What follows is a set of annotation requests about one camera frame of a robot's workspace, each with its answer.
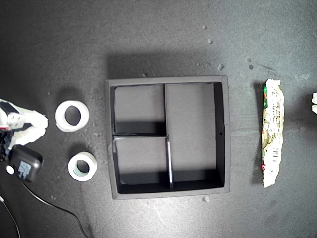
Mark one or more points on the large white tape roll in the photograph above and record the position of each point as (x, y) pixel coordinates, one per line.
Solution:
(59, 119)

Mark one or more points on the snack bar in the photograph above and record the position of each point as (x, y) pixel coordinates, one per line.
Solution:
(272, 124)

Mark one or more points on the small white tape roll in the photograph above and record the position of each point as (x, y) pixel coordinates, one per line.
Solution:
(71, 171)

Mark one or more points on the black tray with wells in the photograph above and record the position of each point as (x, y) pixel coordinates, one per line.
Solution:
(138, 153)

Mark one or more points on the small black camera box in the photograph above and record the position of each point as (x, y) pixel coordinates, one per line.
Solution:
(32, 161)

